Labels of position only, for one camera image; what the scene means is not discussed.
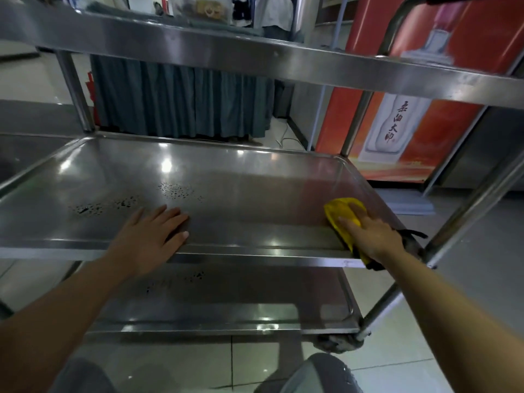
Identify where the person's right hand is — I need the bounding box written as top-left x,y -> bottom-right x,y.
338,202 -> 407,263

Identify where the person's left hand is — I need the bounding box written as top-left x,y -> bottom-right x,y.
104,205 -> 190,279

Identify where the yellow and black cleaning cloth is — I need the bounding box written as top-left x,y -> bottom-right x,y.
324,197 -> 428,271

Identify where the person's right forearm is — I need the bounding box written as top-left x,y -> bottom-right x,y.
383,251 -> 524,393

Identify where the person's left forearm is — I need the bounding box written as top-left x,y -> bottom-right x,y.
0,258 -> 142,393

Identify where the stainless steel three-shelf cart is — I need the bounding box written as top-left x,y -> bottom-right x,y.
0,0 -> 524,355

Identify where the grey-blue pleated table skirt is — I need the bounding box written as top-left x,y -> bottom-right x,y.
89,54 -> 276,140

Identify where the black box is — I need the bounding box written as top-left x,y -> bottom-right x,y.
272,81 -> 296,120

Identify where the person's right leg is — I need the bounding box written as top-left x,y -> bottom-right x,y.
254,353 -> 362,393

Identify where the person's leg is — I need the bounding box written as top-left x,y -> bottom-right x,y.
48,358 -> 120,393
254,353 -> 362,393

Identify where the person's left leg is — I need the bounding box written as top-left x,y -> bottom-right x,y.
48,358 -> 120,393

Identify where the blue pole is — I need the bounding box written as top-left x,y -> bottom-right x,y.
330,0 -> 350,50

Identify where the clear food container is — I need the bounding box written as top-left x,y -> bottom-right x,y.
171,0 -> 235,23

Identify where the red banner with bottle print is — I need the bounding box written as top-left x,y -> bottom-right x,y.
315,0 -> 524,184

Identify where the grey banner base plate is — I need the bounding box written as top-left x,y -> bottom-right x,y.
374,189 -> 436,216

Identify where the white cable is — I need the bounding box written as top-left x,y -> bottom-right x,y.
277,136 -> 307,151

